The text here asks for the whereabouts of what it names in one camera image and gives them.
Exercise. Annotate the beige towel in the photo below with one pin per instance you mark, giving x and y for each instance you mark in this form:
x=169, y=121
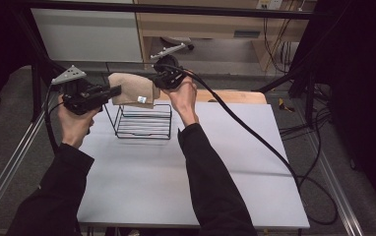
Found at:
x=132, y=88

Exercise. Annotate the white wall socket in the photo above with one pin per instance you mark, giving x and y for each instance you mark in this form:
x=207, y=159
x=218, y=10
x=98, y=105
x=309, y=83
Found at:
x=269, y=4

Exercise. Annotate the office chair base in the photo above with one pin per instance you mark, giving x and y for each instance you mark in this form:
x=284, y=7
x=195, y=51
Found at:
x=184, y=40

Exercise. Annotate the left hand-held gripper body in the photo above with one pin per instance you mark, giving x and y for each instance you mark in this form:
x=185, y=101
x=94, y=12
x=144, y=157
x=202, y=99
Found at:
x=84, y=96

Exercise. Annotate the black metal frame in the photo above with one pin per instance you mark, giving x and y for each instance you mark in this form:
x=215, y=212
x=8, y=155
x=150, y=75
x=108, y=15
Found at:
x=209, y=11

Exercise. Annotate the yellow black tape strip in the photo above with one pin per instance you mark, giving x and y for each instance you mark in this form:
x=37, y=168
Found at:
x=285, y=105

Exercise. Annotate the person's left hand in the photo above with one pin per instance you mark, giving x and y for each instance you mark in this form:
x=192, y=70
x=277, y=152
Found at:
x=74, y=128

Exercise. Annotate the person's right hand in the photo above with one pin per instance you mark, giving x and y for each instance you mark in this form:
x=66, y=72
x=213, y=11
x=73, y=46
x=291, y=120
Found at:
x=186, y=98

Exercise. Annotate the white cabinet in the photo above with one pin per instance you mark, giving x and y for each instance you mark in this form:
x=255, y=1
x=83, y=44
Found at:
x=87, y=36

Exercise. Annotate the wooden desk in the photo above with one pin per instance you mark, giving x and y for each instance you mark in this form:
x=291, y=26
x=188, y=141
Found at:
x=209, y=29

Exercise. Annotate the aluminium floor rail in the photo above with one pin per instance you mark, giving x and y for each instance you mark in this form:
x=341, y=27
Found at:
x=9, y=164
x=337, y=187

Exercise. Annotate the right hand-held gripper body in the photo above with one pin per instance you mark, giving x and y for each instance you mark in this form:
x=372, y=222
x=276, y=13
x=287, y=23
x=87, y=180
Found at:
x=169, y=77

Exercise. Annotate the white table sheet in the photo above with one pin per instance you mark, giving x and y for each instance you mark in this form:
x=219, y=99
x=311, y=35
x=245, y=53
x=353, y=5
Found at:
x=143, y=177

